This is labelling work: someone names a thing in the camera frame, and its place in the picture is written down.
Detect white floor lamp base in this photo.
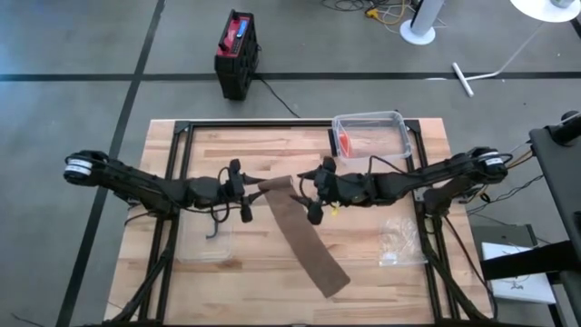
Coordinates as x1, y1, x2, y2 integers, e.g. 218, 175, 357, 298
399, 0, 447, 46

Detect black power cable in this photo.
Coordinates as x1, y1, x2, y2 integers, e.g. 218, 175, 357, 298
253, 74, 301, 119

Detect clear plastic bin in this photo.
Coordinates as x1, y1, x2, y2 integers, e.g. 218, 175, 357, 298
327, 111, 413, 161

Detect brown cloth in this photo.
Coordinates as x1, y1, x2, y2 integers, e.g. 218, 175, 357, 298
257, 175, 351, 300

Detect clear plastic bag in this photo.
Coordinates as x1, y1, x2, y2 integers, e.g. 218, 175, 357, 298
336, 126, 364, 159
379, 215, 428, 268

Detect dark grey flat panel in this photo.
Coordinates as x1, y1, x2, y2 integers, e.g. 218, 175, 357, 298
469, 223, 539, 255

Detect black floor cables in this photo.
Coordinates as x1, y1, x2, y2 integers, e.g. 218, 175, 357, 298
320, 0, 367, 13

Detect white round side table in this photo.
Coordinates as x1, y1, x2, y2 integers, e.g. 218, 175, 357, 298
451, 0, 581, 97

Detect clear lid with black handle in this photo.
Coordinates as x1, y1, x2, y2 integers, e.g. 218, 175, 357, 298
176, 194, 235, 263

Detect red and black power station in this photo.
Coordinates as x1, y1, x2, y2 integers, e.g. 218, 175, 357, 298
213, 8, 261, 102

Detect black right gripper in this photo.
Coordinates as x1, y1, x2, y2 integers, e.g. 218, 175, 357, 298
290, 156, 340, 226

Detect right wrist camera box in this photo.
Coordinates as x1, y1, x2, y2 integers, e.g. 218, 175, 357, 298
315, 172, 340, 203

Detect yellow floor cable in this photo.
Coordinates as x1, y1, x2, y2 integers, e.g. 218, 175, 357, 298
365, 0, 409, 26

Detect white paper sheet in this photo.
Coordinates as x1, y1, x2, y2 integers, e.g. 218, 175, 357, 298
480, 241, 557, 304

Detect black side stand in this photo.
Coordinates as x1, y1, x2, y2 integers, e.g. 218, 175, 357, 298
480, 111, 581, 327

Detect orange elastic bandage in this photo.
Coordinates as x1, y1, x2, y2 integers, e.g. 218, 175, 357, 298
338, 129, 354, 158

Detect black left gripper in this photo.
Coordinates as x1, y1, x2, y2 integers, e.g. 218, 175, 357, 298
224, 157, 269, 223

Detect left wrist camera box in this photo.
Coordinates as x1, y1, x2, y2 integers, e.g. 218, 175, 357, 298
224, 175, 246, 203

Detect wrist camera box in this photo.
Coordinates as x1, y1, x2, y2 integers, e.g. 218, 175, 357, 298
315, 172, 340, 203
224, 175, 246, 203

